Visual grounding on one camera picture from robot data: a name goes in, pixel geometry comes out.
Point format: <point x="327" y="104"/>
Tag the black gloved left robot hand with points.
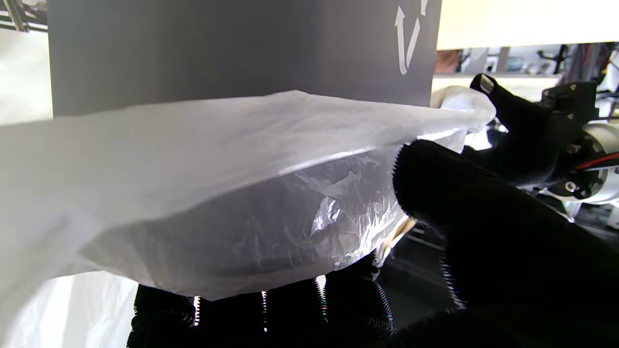
<point x="527" y="140"/>

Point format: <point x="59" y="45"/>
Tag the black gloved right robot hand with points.
<point x="508" y="270"/>

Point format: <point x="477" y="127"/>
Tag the grey plastic waste bin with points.
<point x="217" y="48"/>

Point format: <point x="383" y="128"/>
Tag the white translucent garbage bag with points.
<point x="169" y="159"/>

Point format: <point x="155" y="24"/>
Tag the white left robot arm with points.
<point x="604" y="140"/>

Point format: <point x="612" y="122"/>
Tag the printed kitchen backdrop cloth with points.
<point x="24" y="72"/>

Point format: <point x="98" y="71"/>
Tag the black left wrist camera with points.
<point x="570" y="101"/>

